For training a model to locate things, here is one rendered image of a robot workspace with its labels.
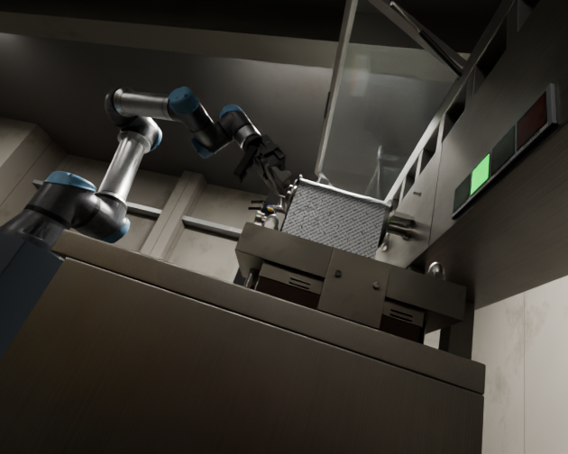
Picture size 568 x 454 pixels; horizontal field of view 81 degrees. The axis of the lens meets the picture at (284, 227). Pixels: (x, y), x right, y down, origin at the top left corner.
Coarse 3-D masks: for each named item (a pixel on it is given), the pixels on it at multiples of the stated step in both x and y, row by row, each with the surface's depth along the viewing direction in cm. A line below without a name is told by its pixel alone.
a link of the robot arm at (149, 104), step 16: (112, 96) 109; (128, 96) 106; (144, 96) 102; (160, 96) 98; (176, 96) 91; (192, 96) 92; (112, 112) 113; (128, 112) 109; (144, 112) 103; (160, 112) 98; (176, 112) 93; (192, 112) 93; (192, 128) 97
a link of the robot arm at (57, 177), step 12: (48, 180) 90; (60, 180) 90; (72, 180) 91; (84, 180) 93; (36, 192) 89; (48, 192) 88; (60, 192) 89; (72, 192) 91; (84, 192) 93; (36, 204) 86; (48, 204) 87; (60, 204) 88; (72, 204) 91; (84, 204) 94; (96, 204) 97; (60, 216) 88; (72, 216) 92; (84, 216) 95
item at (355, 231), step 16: (304, 208) 85; (320, 208) 85; (336, 208) 85; (288, 224) 83; (304, 224) 83; (320, 224) 83; (336, 224) 83; (352, 224) 83; (368, 224) 83; (320, 240) 81; (336, 240) 81; (352, 240) 81; (368, 240) 81; (368, 256) 79
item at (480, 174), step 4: (488, 156) 53; (484, 160) 54; (488, 160) 53; (480, 164) 55; (484, 164) 54; (488, 164) 52; (476, 168) 56; (480, 168) 55; (484, 168) 53; (488, 168) 52; (472, 172) 57; (476, 172) 56; (480, 172) 54; (484, 172) 53; (488, 172) 52; (472, 176) 57; (476, 176) 55; (480, 176) 54; (484, 176) 52; (472, 180) 56; (476, 180) 55; (480, 180) 54; (484, 180) 52; (472, 184) 56; (476, 184) 54; (480, 184) 53; (472, 188) 55; (476, 188) 54; (472, 192) 55
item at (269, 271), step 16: (272, 272) 58; (288, 272) 58; (256, 288) 57; (272, 288) 57; (288, 288) 57; (304, 288) 57; (320, 288) 57; (304, 304) 56; (384, 304) 56; (400, 304) 56; (384, 320) 55; (400, 320) 55; (416, 320) 55; (400, 336) 54; (416, 336) 54
